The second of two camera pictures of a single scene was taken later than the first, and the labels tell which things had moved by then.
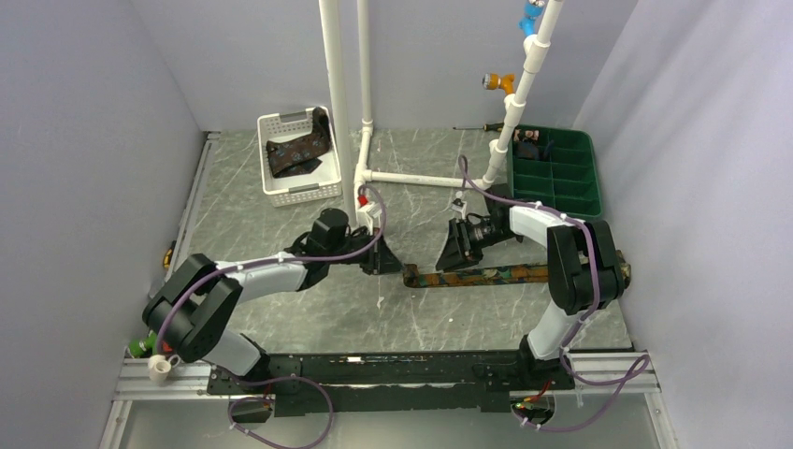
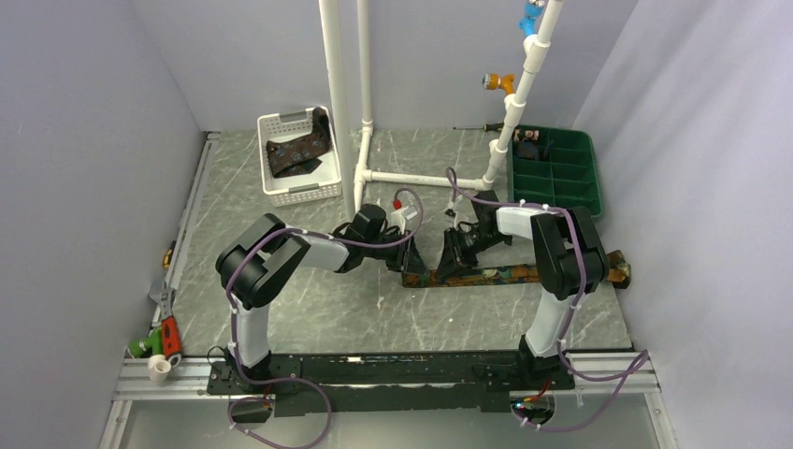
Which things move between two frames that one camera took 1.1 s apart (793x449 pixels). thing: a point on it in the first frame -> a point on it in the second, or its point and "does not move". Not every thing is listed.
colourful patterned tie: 414,278 does not move
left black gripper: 383,260 -> 408,259
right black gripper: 458,247 does not move
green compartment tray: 555,167 does not move
